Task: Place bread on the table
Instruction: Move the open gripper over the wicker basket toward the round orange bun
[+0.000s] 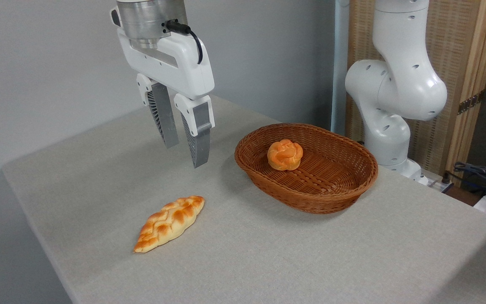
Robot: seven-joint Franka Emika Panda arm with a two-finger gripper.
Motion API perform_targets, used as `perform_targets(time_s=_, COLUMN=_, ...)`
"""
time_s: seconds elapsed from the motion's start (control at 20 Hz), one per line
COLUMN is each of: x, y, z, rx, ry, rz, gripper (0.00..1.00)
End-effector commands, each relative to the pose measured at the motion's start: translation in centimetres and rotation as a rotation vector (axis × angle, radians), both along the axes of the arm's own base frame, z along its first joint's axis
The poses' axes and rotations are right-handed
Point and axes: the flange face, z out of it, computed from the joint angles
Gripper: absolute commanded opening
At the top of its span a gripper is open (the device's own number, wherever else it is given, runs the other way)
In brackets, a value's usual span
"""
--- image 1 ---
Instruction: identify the bundle of dark cables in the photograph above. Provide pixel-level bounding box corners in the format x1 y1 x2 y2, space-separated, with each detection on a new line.
452 147 486 199

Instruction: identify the long braided bread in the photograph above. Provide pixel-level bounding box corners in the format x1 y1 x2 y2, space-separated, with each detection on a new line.
133 195 205 254

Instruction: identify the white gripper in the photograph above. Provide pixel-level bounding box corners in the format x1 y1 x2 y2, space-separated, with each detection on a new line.
110 8 216 169

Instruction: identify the brown wicker basket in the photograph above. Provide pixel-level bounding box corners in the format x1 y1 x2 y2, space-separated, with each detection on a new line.
234 123 379 215

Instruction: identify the white vertical pole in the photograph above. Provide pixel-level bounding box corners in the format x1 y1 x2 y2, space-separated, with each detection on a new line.
330 0 350 136

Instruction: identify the round knotted bread roll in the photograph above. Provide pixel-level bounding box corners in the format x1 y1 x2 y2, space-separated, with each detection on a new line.
267 139 304 171

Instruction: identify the wooden folding screen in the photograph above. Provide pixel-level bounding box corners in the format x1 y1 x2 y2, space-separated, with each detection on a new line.
346 0 486 186

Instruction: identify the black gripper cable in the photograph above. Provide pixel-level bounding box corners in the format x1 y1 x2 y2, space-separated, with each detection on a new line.
162 19 204 65

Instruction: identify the metal screen hinge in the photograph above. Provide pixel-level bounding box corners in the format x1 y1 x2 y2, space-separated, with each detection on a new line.
457 90 485 116

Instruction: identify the white power strip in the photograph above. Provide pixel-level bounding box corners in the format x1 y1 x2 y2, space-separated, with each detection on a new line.
427 176 455 193

